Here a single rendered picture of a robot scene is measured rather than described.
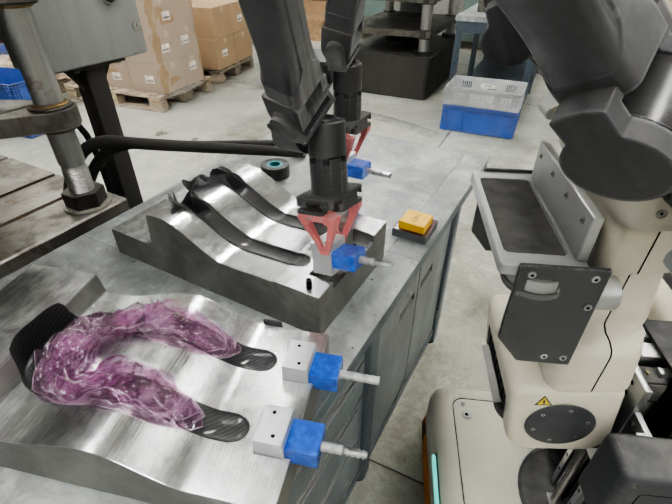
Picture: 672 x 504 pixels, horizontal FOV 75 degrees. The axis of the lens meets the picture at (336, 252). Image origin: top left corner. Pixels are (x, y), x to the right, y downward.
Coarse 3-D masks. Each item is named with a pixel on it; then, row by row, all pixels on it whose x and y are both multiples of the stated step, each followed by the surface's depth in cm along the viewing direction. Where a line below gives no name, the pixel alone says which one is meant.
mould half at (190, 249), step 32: (224, 192) 88; (288, 192) 95; (128, 224) 91; (160, 224) 80; (192, 224) 80; (256, 224) 86; (384, 224) 86; (160, 256) 86; (192, 256) 80; (224, 256) 78; (256, 256) 78; (224, 288) 80; (256, 288) 75; (288, 288) 71; (320, 288) 70; (352, 288) 80; (288, 320) 75; (320, 320) 71
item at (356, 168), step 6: (354, 156) 96; (348, 162) 95; (354, 162) 95; (360, 162) 95; (366, 162) 95; (348, 168) 94; (354, 168) 93; (360, 168) 93; (366, 168) 94; (348, 174) 95; (354, 174) 94; (360, 174) 93; (366, 174) 95; (372, 174) 94; (378, 174) 93; (384, 174) 92; (390, 174) 93
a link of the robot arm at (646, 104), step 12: (660, 60) 30; (648, 72) 30; (660, 72) 29; (648, 84) 29; (660, 84) 29; (624, 96) 30; (636, 96) 29; (648, 96) 29; (660, 96) 29; (636, 108) 29; (648, 108) 28; (660, 108) 28; (660, 120) 28
